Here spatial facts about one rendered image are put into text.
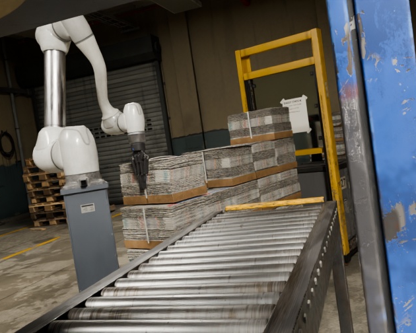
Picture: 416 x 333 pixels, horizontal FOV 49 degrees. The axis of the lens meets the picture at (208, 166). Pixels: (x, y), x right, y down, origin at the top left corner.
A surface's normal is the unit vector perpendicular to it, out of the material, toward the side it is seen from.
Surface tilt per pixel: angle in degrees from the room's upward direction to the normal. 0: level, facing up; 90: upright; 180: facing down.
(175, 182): 90
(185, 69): 90
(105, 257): 90
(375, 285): 90
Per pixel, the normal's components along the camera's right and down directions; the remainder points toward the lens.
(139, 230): -0.59, 0.13
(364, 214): -0.32, 0.10
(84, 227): 0.26, 0.01
